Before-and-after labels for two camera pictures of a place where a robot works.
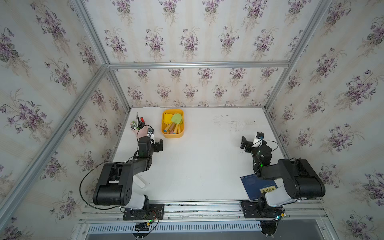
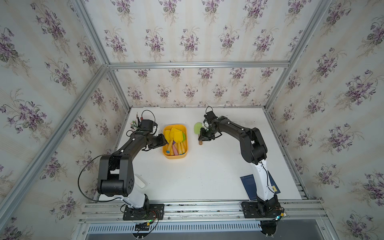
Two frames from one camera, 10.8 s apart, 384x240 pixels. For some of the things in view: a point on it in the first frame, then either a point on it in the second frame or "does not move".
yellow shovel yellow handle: [167, 118] → [173, 134]
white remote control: [139, 181] does not move
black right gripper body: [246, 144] → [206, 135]
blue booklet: [254, 185] does not move
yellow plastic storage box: [172, 123] → [182, 127]
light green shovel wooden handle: [177, 119] → [197, 128]
